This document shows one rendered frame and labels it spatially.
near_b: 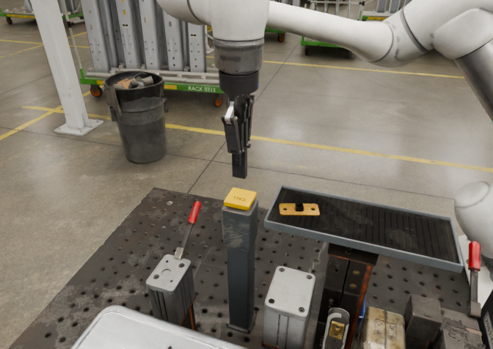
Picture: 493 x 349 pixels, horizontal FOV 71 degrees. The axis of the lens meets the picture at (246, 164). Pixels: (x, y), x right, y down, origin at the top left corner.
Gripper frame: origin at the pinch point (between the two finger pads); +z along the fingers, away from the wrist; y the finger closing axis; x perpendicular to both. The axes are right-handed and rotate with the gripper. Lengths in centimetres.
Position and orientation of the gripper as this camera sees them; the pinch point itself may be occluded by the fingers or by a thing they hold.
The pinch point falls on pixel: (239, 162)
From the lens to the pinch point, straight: 74.6
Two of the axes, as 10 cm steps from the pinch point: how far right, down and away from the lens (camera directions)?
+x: 9.4, 1.8, -2.8
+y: -3.3, 4.9, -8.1
